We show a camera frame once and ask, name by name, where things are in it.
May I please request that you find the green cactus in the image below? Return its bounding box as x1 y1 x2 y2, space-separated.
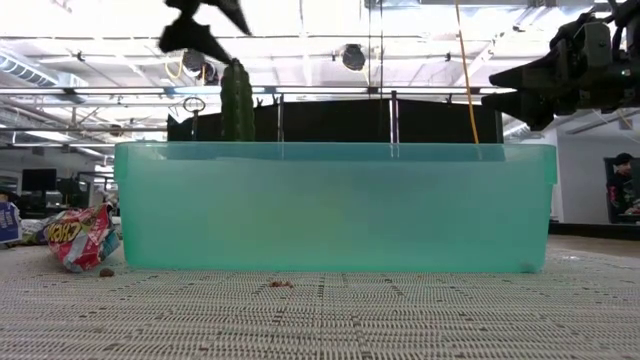
219 57 257 143

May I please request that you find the red granola bar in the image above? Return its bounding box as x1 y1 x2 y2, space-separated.
41 202 122 274

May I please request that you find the dark round hanging fixture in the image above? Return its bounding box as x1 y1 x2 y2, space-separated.
341 43 367 72
181 48 220 86

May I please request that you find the silver crumpled granola bar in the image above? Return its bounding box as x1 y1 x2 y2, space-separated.
19 215 57 246

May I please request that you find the person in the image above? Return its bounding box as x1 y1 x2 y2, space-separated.
606 152 640 225

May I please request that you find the yellow hanging cable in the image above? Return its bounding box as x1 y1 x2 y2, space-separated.
453 0 481 145

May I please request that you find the black backdrop panel with stands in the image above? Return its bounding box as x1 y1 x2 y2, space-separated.
166 89 505 146

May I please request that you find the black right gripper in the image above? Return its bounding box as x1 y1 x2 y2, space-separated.
480 48 640 133

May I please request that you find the black ring on post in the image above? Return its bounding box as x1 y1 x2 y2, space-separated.
182 95 207 143

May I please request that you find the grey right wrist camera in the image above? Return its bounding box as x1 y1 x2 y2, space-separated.
563 12 614 67

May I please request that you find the black monitor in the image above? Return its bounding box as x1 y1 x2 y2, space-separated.
20 168 58 194

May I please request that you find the grey air duct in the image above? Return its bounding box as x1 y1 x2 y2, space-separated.
0 49 90 105

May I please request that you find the grey mesh mat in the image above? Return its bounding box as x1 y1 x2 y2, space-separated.
0 243 640 360

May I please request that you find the teal translucent plastic bin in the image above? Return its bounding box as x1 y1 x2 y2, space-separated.
113 140 558 275

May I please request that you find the blue white granola bar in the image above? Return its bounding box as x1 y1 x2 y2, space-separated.
0 198 24 246

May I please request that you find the long light strip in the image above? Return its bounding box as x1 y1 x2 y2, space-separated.
0 85 517 97

